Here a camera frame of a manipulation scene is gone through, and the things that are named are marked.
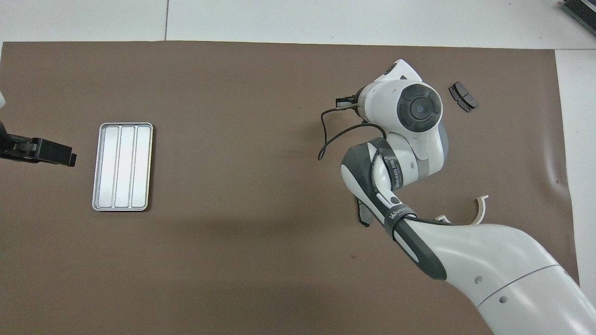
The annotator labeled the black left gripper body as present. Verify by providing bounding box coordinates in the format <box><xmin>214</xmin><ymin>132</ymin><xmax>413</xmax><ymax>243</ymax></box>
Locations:
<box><xmin>0</xmin><ymin>121</ymin><xmax>37</xmax><ymax>161</ymax></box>

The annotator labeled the white plastic half-ring clamp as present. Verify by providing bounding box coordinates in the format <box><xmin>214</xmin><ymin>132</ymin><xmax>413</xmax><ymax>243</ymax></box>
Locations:
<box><xmin>433</xmin><ymin>195</ymin><xmax>489</xmax><ymax>226</ymax></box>

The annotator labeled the brown paper table mat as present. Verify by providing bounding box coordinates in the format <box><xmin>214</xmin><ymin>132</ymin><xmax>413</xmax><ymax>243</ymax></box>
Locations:
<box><xmin>0</xmin><ymin>41</ymin><xmax>586</xmax><ymax>335</ymax></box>

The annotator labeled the dark ribbed metal device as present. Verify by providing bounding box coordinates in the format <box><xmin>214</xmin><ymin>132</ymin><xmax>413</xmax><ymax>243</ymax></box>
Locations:
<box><xmin>560</xmin><ymin>0</ymin><xmax>596</xmax><ymax>25</ymax></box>

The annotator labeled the dark grey brake pad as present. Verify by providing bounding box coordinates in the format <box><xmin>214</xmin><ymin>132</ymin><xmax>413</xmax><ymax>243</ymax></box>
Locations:
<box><xmin>355</xmin><ymin>199</ymin><xmax>373</xmax><ymax>228</ymax></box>
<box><xmin>448</xmin><ymin>81</ymin><xmax>479</xmax><ymax>113</ymax></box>

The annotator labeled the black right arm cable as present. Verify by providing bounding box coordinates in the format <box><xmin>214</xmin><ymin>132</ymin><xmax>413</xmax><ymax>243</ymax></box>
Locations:
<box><xmin>318</xmin><ymin>107</ymin><xmax>388</xmax><ymax>161</ymax></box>

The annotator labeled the silver metal tray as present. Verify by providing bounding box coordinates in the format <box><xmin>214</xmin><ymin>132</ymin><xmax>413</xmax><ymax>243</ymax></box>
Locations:
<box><xmin>92</xmin><ymin>122</ymin><xmax>154</xmax><ymax>212</ymax></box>

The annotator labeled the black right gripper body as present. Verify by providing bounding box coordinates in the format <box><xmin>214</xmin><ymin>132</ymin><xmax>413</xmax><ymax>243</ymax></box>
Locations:
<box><xmin>335</xmin><ymin>91</ymin><xmax>364</xmax><ymax>115</ymax></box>

